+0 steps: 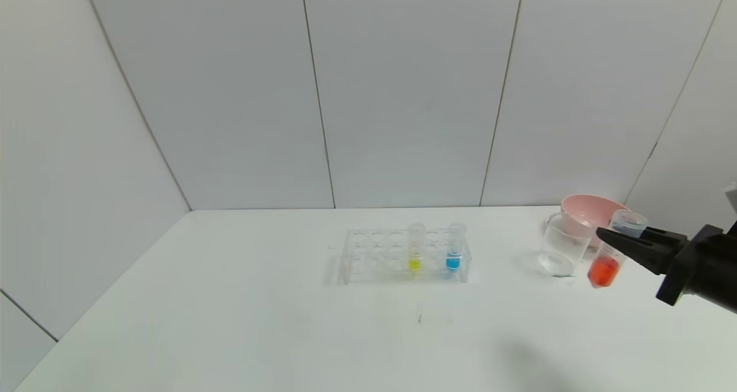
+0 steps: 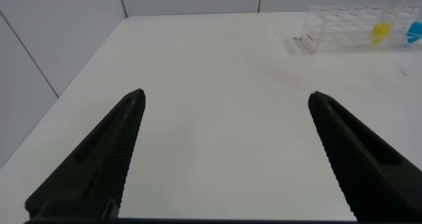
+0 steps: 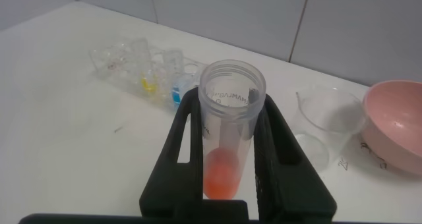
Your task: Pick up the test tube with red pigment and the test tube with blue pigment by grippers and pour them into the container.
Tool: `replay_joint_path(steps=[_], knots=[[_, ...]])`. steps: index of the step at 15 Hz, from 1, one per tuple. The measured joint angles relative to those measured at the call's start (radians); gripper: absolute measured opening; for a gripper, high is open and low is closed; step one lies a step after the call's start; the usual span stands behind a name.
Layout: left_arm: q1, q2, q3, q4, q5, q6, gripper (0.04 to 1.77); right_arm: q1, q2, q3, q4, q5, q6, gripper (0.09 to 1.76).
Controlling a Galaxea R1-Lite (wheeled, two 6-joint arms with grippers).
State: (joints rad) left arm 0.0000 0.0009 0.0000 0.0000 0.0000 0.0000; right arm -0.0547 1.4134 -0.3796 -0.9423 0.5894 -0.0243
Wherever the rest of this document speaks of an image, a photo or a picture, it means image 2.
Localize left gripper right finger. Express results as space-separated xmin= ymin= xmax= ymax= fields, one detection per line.
xmin=307 ymin=90 xmax=422 ymax=223

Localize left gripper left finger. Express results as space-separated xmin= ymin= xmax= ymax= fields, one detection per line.
xmin=24 ymin=88 xmax=147 ymax=220

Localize blue pigment test tube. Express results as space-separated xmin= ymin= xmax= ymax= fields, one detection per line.
xmin=405 ymin=18 xmax=422 ymax=45

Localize yellow pigment test tube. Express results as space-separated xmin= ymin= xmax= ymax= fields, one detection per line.
xmin=370 ymin=0 xmax=415 ymax=47

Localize clear plastic test tube rack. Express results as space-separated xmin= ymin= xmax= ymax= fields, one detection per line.
xmin=300 ymin=4 xmax=422 ymax=55

